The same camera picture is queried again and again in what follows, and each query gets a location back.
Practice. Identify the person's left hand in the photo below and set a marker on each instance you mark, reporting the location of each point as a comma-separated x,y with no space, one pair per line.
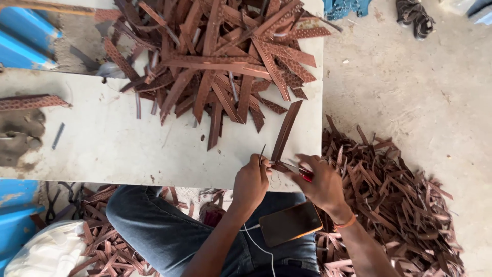
250,186

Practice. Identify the person's right hand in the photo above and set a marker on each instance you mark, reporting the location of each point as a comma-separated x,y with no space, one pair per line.
325,188

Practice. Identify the person's left fingers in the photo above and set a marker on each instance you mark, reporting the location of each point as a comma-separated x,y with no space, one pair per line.
262,165

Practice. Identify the person's right fingers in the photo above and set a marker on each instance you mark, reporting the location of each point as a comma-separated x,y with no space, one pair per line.
303,163

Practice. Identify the thin dark trimmed sliver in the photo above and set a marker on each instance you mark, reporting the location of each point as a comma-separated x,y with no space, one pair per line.
262,153

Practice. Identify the brown leather strip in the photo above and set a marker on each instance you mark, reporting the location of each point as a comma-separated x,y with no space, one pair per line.
285,132

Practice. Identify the smartphone with orange case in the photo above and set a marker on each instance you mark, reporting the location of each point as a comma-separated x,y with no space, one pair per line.
290,224

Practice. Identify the dark red object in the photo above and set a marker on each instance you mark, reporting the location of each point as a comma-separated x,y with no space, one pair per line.
211,214

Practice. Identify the orange wristband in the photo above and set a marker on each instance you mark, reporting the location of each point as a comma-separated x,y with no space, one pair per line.
346,223

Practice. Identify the large heap of strip offcuts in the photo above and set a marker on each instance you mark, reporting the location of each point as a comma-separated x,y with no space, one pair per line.
388,207

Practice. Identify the pile of brown patterned strips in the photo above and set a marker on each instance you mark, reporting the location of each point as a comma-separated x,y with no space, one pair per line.
226,57

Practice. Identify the person's blue jeans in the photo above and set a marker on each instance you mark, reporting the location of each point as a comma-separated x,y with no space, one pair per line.
169,231

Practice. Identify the small heap of strip offcuts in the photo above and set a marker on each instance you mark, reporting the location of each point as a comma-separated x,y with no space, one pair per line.
111,246

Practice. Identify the small grey strip piece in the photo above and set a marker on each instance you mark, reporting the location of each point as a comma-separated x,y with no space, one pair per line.
58,136

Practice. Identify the white plastic sack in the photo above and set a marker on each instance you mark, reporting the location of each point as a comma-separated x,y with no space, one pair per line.
50,250

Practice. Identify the lone brown patterned strip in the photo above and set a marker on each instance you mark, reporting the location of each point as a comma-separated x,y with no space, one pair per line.
30,102

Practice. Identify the blue metal stand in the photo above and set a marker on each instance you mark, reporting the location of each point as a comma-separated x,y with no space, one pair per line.
17,215

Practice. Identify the wooden stick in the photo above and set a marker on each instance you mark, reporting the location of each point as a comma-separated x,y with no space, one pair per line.
46,5

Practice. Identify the blue metal frame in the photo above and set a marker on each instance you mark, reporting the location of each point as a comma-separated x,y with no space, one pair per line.
23,38

